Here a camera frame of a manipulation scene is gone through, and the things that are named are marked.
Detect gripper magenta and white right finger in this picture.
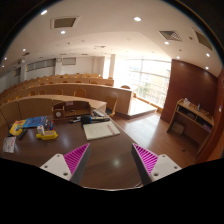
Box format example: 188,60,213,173
131,143,181,185

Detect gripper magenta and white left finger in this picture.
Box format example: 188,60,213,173
41,143,90,185

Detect yellow power strip with charger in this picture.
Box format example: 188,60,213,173
36,125,58,140

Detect white open notebook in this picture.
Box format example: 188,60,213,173
83,121,120,140

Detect wooden desktop console box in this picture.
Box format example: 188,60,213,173
52,101,91,120

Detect blue book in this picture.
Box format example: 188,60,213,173
23,116,46,128

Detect black remote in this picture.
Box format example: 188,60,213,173
18,129,27,140

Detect wooden shelf cabinet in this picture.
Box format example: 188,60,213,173
168,99,214,148

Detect white and red card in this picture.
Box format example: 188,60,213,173
3,136,16,153

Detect yellow packet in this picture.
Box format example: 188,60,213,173
9,120,25,136

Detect wooden chair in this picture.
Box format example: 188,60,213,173
106,93,118,117

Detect curved wooden desk row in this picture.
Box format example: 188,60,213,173
0,83,132,114

